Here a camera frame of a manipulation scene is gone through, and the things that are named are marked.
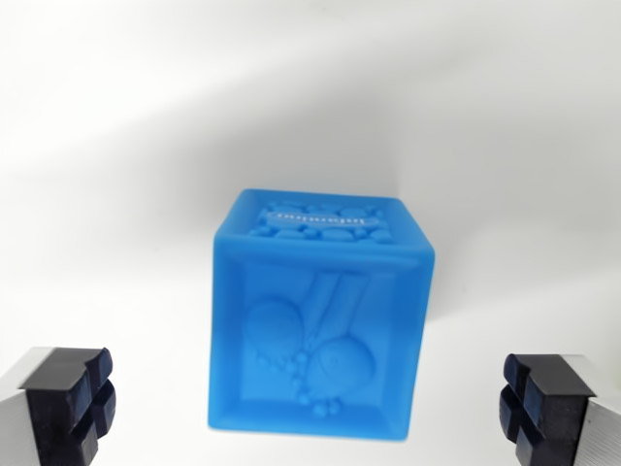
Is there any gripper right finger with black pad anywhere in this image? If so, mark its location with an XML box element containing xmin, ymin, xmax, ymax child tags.
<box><xmin>498</xmin><ymin>352</ymin><xmax>621</xmax><ymax>466</ymax></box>

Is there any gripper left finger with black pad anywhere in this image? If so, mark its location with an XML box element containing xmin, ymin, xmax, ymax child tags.
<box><xmin>0</xmin><ymin>346</ymin><xmax>118</xmax><ymax>466</ymax></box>

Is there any blue embossed soft cube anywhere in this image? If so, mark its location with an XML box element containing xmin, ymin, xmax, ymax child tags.
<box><xmin>207</xmin><ymin>187</ymin><xmax>436</xmax><ymax>444</ymax></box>

